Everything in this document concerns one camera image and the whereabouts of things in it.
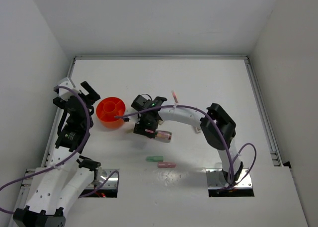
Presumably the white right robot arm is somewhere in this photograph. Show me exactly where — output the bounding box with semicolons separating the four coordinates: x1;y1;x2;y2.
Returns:
126;95;243;185

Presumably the pink highlighter marker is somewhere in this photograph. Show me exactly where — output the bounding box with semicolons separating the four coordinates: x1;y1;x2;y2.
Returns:
157;162;176;168

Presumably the metal base plate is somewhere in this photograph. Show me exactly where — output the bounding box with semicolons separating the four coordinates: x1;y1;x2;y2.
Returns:
86;168;119;190
206;168;252;190

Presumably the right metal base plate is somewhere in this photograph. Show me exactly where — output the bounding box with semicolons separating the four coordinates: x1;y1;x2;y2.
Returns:
206;168;252;190

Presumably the green highlighter marker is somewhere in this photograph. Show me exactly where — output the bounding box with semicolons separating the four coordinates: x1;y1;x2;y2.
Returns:
146;155;164;162

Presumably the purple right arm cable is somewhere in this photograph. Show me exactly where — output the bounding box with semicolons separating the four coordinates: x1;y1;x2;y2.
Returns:
114;104;257;189

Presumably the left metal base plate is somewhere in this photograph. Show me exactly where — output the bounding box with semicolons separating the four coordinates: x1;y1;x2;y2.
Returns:
86;168;119;190

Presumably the orange round divided container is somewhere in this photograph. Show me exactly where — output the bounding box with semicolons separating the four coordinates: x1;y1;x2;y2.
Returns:
96;97;126;129

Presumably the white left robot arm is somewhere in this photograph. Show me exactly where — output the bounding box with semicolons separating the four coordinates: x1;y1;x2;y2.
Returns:
13;78;100;227

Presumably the pink lead refill tube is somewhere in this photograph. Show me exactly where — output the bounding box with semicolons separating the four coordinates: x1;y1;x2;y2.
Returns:
171;90;179;104

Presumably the beige white correction tape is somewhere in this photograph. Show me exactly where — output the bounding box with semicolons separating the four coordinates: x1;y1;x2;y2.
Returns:
194;127;201;133

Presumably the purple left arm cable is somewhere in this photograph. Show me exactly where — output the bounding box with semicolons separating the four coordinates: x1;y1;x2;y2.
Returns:
0;85;120;214

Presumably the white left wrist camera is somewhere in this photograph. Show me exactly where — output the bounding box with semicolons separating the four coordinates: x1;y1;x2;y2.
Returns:
54;77;76;101

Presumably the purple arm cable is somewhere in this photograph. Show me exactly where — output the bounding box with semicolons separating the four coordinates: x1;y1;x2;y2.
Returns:
0;85;120;214
114;104;257;189

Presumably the pink capped clear bottle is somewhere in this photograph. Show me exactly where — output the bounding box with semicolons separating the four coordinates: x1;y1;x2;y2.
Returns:
146;130;172;143

